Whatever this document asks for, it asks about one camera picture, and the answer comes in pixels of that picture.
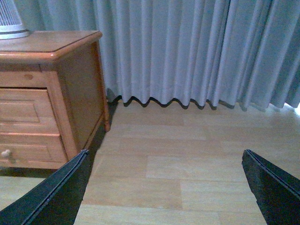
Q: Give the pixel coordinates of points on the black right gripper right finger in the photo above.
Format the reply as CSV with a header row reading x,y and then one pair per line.
x,y
276,191

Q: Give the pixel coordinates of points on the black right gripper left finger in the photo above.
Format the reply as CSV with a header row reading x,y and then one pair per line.
x,y
56,200

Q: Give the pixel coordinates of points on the wooden drawer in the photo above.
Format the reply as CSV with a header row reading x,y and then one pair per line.
x,y
40,148
26,111

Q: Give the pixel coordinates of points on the lower drawer knob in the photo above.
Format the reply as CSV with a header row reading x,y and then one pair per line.
x,y
6,155

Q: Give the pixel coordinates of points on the wooden nightstand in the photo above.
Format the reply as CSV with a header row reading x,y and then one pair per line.
x,y
68,65

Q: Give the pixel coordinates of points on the light blue curtain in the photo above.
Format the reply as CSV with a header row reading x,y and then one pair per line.
x,y
231,51

